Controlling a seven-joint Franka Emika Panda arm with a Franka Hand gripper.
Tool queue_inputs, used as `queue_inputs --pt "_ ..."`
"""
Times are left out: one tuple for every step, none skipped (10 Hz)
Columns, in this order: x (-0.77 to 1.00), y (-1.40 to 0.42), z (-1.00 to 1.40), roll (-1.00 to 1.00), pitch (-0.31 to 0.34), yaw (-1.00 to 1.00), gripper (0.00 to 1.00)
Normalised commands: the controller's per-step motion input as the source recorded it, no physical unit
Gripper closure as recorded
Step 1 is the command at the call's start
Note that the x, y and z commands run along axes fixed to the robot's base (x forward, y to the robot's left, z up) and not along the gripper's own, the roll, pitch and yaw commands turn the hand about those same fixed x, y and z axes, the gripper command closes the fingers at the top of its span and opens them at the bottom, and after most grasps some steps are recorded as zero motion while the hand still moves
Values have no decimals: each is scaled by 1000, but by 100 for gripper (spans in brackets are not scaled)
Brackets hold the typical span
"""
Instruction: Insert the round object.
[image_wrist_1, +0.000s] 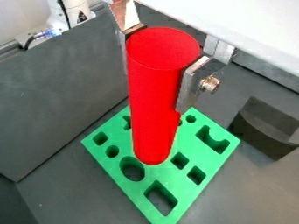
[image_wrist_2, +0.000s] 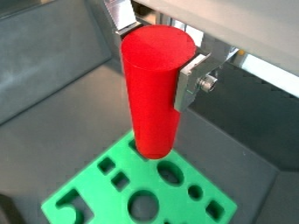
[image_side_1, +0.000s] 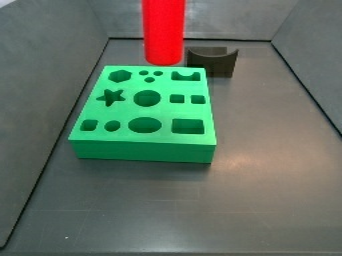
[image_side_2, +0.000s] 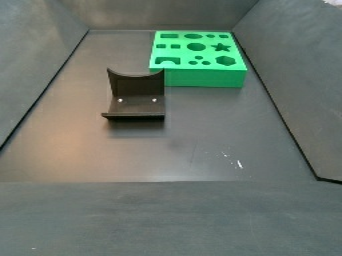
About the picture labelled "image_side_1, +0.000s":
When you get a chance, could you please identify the green shape sorter block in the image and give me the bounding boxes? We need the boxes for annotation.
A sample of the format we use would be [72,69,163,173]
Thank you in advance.
[68,65,217,163]

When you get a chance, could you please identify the black curved cradle block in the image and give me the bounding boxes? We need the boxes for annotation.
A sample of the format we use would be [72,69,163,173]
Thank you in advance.
[186,46,239,78]

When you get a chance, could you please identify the red round cylinder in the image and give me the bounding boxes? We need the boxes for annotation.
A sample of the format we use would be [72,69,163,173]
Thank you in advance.
[142,0,186,66]

